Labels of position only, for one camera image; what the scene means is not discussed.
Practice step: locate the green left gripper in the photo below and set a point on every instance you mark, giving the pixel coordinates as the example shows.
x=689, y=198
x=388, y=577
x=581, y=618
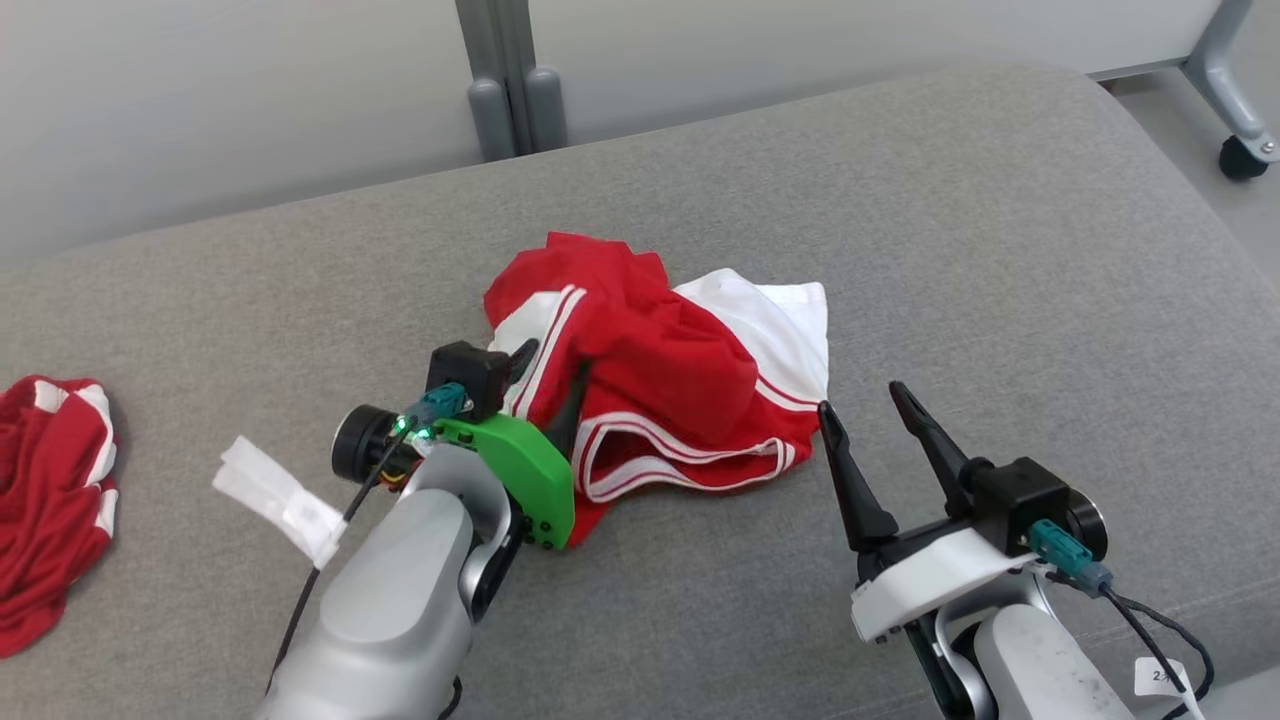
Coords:
x=530, y=470

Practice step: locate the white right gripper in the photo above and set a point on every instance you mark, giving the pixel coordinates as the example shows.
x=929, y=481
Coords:
x=920, y=575

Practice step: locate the red white-trimmed jersey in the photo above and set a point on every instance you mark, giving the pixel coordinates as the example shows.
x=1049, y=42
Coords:
x=660, y=350

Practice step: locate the red shorts white side stripes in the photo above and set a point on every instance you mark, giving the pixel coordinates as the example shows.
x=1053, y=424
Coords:
x=50, y=500

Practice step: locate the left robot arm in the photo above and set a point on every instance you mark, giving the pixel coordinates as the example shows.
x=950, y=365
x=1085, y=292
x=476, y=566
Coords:
x=400, y=600

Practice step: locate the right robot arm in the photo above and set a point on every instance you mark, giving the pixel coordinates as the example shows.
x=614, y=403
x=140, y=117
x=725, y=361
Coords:
x=1040, y=660

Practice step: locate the black round right gripper motor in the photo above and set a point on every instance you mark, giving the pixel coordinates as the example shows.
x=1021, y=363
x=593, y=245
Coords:
x=1090, y=525

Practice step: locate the white tape tag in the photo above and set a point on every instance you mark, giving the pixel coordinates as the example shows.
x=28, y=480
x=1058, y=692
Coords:
x=285, y=500

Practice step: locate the white numbered label tag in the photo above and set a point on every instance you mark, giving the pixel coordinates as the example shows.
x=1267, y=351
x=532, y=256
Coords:
x=1165, y=678

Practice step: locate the black caster wheel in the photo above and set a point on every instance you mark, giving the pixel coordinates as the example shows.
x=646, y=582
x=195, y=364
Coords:
x=1242, y=160

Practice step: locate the grey metal table leg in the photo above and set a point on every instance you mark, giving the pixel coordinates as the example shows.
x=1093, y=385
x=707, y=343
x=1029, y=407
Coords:
x=1215, y=60

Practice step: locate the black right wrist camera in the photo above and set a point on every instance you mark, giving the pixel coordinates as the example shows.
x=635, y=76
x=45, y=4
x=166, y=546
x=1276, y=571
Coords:
x=1020, y=500

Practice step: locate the grey partition post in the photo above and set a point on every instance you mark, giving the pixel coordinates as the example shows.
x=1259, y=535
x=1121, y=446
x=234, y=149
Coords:
x=515, y=60

